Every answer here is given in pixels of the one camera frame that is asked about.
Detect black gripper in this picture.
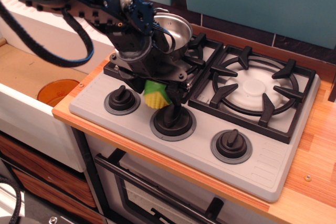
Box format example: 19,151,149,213
109,28,187,108

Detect yellow green toy corncob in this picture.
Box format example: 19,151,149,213
143,80,172,109

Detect small steel pot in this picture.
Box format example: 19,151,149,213
154,8,193,61

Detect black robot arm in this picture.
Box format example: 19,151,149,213
1,0,187,106

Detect black left stove knob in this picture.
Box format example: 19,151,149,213
104,85,140,116

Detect black stove knob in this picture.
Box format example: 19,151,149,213
104,85,140,116
211,129,253,165
150,104,196,142

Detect black middle stove knob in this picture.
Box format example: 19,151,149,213
150,104,196,142

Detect black right stove knob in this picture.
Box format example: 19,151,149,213
211,129,253,165

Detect grey toy stove top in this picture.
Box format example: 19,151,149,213
68,39,321,204

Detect black left burner grate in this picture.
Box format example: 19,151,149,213
103,33,224,104

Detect black burner grate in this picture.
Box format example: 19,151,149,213
103,33,224,104
188,46,320,144

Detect orange plastic plate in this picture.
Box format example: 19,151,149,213
37,79,79,107

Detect toy oven door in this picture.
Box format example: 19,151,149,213
86,135,273,223

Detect black right burner grate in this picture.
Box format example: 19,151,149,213
188,46,320,144

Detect white toy sink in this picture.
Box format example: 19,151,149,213
1,0,114,172

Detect wooden drawer fronts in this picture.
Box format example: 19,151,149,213
1,132,104,223

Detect black braided cable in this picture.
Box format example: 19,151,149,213
0,0,95,68

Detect black cable lower left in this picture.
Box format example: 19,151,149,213
0,175,26,224

